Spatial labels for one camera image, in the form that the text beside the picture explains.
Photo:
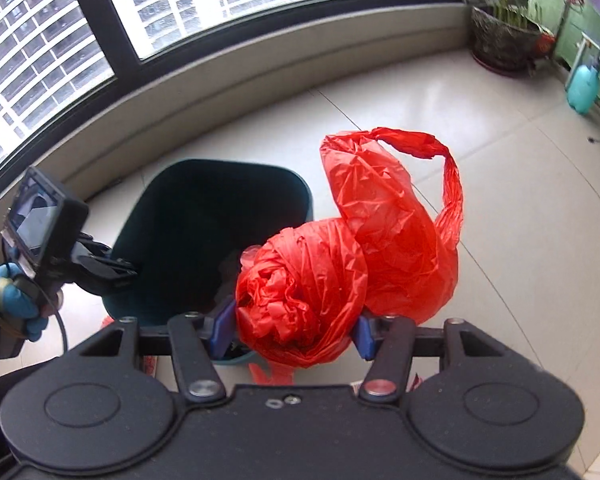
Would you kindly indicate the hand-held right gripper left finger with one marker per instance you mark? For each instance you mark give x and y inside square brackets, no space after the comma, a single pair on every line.
[224,325]

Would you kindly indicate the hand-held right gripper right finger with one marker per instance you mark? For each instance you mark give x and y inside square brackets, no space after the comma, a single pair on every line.
[362,334]

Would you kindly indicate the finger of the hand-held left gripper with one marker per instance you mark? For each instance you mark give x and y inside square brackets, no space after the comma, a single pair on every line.
[97,248]
[115,270]

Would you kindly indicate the teal plastic trash bin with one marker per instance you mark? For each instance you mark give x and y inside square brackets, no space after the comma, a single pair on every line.
[180,220]

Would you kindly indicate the red plastic bag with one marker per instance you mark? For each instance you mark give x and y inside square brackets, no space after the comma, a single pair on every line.
[380,240]

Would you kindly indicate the person's left hand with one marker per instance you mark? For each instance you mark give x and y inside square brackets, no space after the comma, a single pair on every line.
[10,305]

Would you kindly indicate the pink fluffy mat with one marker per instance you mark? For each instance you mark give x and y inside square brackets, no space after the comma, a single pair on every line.
[151,365]

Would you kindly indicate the black framed window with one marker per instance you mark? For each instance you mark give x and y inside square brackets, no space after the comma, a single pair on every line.
[180,0]

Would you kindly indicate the dark plant pot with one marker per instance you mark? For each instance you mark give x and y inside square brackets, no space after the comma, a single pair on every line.
[505,45]

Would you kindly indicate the teal plastic bottle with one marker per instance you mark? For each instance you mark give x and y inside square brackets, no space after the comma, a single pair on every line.
[582,87]

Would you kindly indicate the small red object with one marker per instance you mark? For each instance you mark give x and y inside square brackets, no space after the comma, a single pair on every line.
[545,43]

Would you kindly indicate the green painted panel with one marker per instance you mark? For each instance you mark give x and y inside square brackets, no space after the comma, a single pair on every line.
[570,25]

